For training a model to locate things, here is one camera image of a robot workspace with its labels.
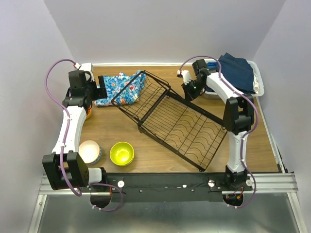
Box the black wire dish rack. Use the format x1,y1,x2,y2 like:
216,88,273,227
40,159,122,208
114,70,227,172

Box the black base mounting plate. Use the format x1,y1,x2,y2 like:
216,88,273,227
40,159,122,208
84,172,252,207

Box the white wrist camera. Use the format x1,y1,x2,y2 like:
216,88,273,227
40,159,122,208
73,62,94,78
177,70,192,85

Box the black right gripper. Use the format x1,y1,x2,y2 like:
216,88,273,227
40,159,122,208
181,79,206,103

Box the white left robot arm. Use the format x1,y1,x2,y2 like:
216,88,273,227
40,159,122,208
42,67,108,192

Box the blue floral cloth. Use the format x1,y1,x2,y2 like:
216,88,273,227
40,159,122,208
94,70,146,107

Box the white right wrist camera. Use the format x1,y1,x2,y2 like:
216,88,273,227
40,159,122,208
177,70,192,85

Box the dark blue folded cloths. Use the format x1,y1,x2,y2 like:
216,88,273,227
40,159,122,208
218,53,255,94

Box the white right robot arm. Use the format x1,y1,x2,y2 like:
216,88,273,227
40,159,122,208
177,59,259,190

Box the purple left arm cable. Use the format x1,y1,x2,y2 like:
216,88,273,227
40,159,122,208
45,58,83,197

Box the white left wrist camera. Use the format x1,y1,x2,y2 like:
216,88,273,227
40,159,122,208
73,62,94,78

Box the yellow-orange bowl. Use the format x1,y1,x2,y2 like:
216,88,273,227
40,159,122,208
86,107,92,120

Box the white plastic basket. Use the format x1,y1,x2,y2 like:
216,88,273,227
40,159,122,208
203,60,264,100

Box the lime green bowl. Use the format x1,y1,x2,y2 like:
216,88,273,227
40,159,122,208
111,157,134,166
109,142,135,161

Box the white and blue bowl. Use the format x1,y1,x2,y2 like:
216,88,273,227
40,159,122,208
79,140,102,165

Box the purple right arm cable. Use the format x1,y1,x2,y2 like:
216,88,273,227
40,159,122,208
178,56,259,212

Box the white rolled cloth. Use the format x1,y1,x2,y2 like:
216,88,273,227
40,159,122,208
253,73,260,94

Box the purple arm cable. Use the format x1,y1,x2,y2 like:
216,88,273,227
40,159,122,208
45,58,83,197
178,56,259,212

